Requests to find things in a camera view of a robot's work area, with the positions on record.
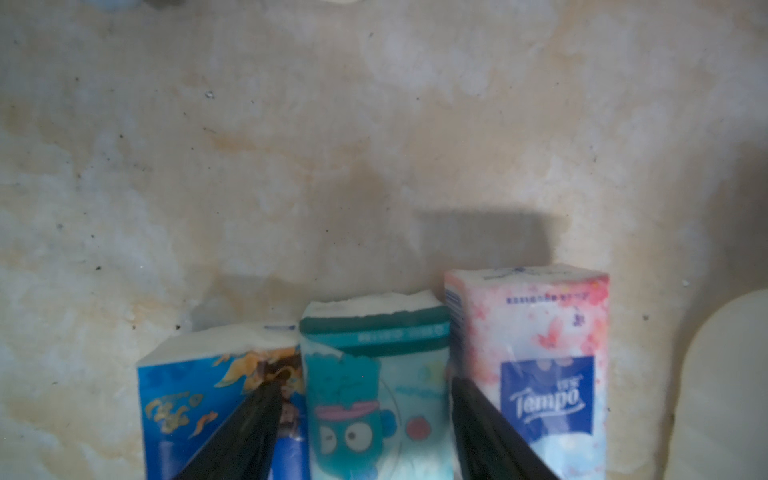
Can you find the pink floral Tempo tissue pack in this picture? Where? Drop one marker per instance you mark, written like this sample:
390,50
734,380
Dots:
534,340

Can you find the teal cartoon tissue pack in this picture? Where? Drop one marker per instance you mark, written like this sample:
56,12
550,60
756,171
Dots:
377,387

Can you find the blue cartoon tissue pack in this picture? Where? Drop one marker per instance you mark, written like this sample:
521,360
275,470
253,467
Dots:
192,383

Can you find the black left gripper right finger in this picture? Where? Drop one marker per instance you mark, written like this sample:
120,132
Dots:
488,447

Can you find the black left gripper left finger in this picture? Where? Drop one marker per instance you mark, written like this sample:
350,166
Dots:
243,446

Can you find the white plastic storage box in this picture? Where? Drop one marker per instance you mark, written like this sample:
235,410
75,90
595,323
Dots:
720,420

